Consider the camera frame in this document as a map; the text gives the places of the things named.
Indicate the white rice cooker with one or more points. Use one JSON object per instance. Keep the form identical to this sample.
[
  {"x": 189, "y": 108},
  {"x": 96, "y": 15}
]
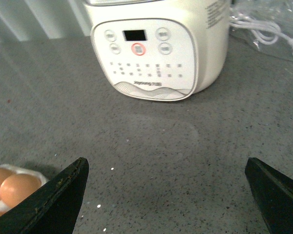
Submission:
[{"x": 161, "y": 50}]

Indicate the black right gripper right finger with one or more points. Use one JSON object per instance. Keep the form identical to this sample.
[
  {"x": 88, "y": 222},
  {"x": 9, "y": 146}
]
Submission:
[{"x": 273, "y": 194}]

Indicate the white round bowl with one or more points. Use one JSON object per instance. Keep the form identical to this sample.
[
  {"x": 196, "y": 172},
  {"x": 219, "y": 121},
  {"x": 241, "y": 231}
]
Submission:
[{"x": 17, "y": 170}]

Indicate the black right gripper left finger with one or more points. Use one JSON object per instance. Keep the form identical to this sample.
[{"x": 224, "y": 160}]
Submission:
[{"x": 53, "y": 208}]

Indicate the clear plastic bag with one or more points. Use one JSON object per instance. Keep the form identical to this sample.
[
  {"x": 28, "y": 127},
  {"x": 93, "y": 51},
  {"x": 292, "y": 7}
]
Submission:
[{"x": 266, "y": 25}]

